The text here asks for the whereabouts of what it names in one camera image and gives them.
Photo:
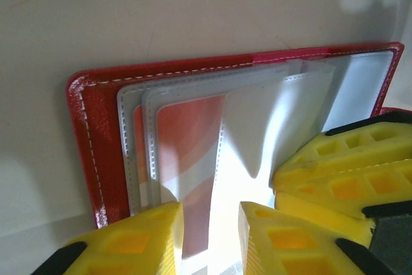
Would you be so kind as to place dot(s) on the red leather card holder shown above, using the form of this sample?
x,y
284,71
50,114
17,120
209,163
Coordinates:
x,y
103,146

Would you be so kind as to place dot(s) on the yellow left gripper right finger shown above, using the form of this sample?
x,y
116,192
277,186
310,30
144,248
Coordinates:
x,y
289,242

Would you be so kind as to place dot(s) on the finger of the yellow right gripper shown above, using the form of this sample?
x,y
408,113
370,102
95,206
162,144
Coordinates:
x,y
354,188
354,146

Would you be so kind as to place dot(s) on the orange white credit card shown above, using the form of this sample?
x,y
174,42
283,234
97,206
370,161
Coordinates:
x,y
139,133
183,133

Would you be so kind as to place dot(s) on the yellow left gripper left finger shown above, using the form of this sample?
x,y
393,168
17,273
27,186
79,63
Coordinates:
x,y
128,242

